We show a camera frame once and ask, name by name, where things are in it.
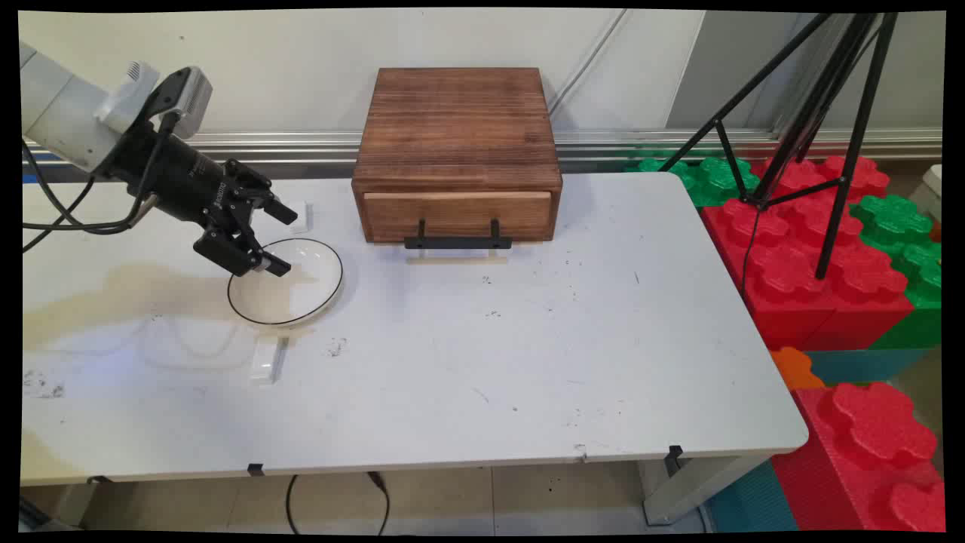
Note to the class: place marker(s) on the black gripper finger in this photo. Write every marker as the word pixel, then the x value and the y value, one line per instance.
pixel 260 192
pixel 237 249

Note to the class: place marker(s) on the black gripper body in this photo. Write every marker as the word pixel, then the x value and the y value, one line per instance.
pixel 177 177

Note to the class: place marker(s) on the white cutlery rest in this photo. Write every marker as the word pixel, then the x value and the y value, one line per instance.
pixel 301 217
pixel 265 362

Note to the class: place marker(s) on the white plate with black rim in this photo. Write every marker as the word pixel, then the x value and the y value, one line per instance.
pixel 301 294

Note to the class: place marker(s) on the dark wooden drawer cabinet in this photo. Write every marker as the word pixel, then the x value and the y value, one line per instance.
pixel 456 128

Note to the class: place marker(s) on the green foam building block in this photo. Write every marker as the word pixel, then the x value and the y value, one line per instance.
pixel 712 181
pixel 897 222

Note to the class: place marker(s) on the grey table leg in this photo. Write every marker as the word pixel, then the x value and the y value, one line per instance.
pixel 693 486

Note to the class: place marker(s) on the red foam building block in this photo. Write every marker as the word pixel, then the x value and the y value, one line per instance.
pixel 874 430
pixel 791 279

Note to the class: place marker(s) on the orange foam building block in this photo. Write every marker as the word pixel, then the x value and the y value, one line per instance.
pixel 795 369

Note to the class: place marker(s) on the black tripod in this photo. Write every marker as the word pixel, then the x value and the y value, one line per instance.
pixel 859 136

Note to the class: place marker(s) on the teal foam building block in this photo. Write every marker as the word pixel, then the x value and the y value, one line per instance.
pixel 859 366

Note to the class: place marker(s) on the white box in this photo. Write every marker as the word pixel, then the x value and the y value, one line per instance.
pixel 931 188

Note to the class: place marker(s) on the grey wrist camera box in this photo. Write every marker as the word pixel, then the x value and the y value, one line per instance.
pixel 192 98

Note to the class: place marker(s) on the thin grey wall pipe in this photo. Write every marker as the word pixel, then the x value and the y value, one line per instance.
pixel 588 62

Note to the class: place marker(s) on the aluminium wall rail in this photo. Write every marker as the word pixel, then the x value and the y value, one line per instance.
pixel 618 140

